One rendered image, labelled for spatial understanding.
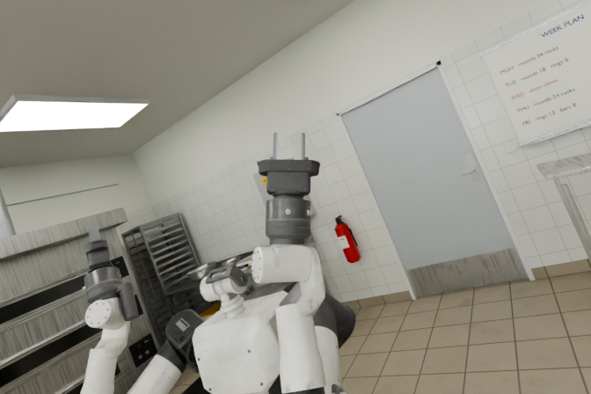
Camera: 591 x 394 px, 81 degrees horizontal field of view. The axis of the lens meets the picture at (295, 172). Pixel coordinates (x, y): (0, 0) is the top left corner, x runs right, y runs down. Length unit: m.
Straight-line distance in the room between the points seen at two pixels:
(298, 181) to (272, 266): 0.16
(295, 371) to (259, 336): 0.27
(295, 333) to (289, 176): 0.28
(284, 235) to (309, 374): 0.22
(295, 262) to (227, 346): 0.34
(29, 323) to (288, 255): 3.39
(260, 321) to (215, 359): 0.16
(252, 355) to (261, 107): 3.53
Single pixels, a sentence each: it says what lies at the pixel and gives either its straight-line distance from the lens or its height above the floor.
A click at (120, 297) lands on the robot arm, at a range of 1.12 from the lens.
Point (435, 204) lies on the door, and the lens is 3.58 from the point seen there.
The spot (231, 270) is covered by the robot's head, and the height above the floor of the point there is 1.35.
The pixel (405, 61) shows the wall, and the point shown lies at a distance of 3.53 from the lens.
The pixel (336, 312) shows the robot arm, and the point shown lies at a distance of 0.86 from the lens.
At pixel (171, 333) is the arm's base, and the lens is 1.12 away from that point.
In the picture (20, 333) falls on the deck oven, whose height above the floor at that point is 1.23.
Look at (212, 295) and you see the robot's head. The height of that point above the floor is 1.30.
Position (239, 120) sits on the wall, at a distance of 4.38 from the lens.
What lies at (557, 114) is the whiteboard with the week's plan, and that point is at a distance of 3.44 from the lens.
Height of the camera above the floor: 1.47
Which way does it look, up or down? 3 degrees up
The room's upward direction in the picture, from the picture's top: 22 degrees counter-clockwise
